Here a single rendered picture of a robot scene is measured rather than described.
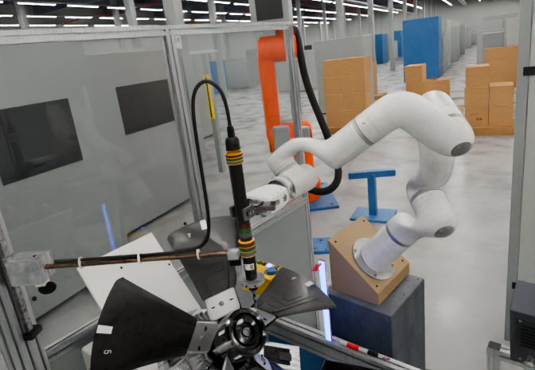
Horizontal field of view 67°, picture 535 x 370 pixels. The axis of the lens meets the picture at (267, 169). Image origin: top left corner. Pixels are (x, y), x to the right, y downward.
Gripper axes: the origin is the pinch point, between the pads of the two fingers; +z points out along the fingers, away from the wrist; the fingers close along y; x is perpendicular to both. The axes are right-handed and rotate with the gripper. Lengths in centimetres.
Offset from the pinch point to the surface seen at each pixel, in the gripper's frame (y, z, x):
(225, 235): 12.8, -4.7, -11.7
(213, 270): 10.8, 3.7, -18.4
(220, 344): -1.3, 15.3, -29.8
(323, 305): -10.1, -18.9, -36.6
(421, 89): 252, -886, -79
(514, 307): -58, -30, -27
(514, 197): -37, -178, -54
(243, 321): -3.6, 8.7, -26.4
